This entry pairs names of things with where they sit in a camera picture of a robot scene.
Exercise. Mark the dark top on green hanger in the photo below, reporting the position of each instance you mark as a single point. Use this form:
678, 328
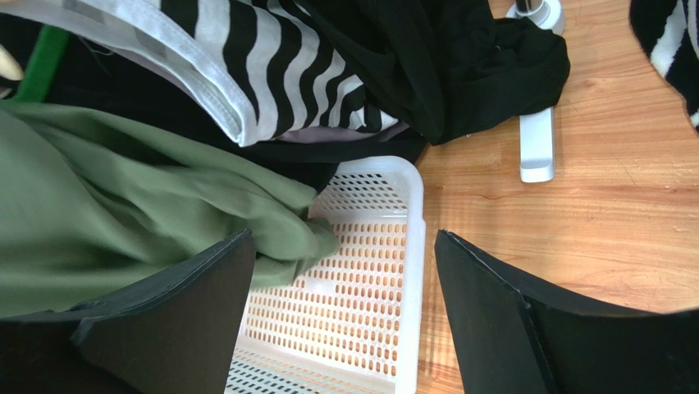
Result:
42, 66

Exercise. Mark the white clothes rack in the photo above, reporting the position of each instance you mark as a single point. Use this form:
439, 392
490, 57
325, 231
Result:
536, 131

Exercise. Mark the green tank top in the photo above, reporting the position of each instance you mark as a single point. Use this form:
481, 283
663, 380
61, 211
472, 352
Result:
92, 202

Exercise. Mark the beige wooden hanger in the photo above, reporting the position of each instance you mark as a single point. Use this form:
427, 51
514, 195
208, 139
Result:
11, 73

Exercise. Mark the zebra print blanket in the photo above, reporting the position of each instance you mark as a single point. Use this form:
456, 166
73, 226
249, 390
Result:
668, 34

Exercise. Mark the black tank top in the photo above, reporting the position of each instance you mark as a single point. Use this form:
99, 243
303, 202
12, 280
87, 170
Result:
88, 76

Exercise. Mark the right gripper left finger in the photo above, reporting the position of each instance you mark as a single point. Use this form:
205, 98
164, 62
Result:
172, 332

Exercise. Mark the white plastic basket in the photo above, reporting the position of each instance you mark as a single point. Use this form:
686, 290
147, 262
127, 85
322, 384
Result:
351, 324

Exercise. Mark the zebra striped tank top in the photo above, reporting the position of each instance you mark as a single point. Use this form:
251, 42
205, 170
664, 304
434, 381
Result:
259, 69

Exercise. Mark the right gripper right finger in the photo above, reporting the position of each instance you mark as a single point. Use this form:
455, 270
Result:
514, 332

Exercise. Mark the black top on teal hanger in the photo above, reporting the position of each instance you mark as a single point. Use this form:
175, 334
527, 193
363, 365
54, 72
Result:
446, 68

